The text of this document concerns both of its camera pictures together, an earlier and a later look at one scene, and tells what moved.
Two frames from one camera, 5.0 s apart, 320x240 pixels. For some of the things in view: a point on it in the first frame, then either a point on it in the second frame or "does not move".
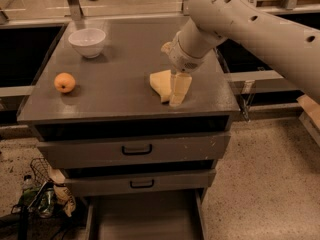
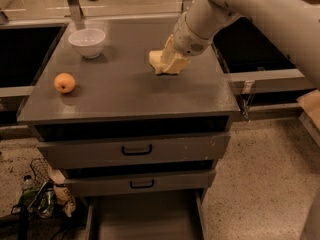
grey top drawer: x=167 y=149 does not move
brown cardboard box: x=311 y=107 does not move
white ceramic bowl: x=88 y=41 does not move
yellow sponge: x=161 y=83 -> x=155 y=57
